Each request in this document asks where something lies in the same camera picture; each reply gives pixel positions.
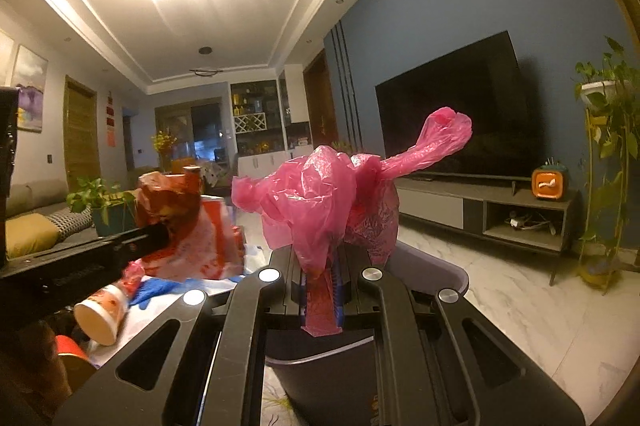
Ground trailing plant on stand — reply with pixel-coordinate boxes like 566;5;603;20
572;36;640;294

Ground wooden door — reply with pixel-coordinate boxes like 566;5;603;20
63;74;99;181

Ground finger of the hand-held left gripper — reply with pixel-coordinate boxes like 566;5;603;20
106;224;174;263

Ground pink plastic bag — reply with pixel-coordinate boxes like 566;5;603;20
231;106;473;338

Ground red wall decorations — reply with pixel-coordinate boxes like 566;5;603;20
104;92;118;147

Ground black white patterned cushion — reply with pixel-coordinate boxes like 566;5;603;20
47;208;94;237

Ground grey plastic bin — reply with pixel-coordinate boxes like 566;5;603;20
264;240;471;426

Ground grey sofa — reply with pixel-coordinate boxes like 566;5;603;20
0;180;101;267

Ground yellow cushion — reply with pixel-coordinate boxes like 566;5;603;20
4;213;62;259

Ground leafy plant in teal pot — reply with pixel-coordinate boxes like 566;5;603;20
66;177;139;237

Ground yellow flowers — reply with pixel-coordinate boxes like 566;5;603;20
151;130;175;157

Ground grey television cabinet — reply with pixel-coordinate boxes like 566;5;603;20
394;172;577;287

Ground dark brown door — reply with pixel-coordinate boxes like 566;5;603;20
302;50;340;147

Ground black flat television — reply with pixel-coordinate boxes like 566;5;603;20
375;30;547;179

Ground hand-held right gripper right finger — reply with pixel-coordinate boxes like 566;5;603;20
334;246;587;426

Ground white blue flower tablecloth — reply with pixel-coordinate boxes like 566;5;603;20
85;244;301;426

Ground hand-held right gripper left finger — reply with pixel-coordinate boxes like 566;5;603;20
52;248;307;426

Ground purple wall picture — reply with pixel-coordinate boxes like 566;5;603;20
10;44;49;133

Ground orange toy television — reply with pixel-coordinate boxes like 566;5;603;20
531;162;568;203

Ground red print paper cup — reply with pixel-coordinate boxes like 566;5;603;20
73;284;128;348

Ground white display cabinet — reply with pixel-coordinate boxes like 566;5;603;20
229;80;295;181

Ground red white plastic bag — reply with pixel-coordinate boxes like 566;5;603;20
127;165;247;283

